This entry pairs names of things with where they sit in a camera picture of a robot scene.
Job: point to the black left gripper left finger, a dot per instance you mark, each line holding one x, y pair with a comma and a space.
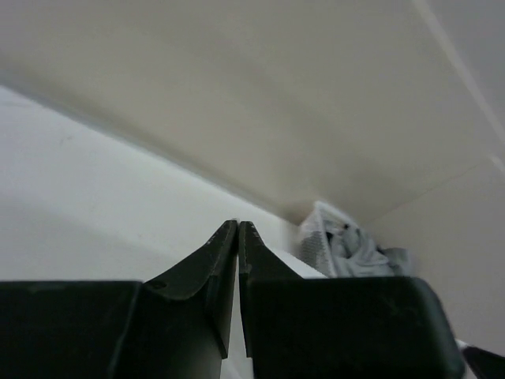
176, 325

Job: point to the white tank top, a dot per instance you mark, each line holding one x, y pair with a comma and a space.
238, 365

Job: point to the white plastic laundry basket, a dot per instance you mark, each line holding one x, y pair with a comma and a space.
315, 233

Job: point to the grey tank top in basket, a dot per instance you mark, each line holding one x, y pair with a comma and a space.
354, 253

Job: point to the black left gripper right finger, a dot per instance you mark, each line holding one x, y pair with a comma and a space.
372, 327

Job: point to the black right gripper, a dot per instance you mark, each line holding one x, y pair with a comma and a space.
484, 364

